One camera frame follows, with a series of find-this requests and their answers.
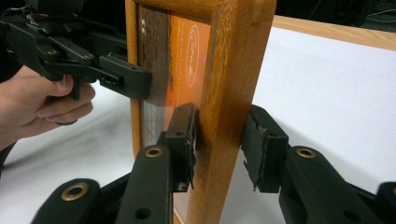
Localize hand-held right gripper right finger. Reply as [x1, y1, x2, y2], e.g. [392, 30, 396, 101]
[241, 104, 386, 224]

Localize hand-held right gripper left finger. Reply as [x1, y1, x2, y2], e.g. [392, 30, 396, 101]
[115, 103, 199, 224]

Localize wooden photo frame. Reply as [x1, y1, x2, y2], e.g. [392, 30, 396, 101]
[124, 0, 277, 224]

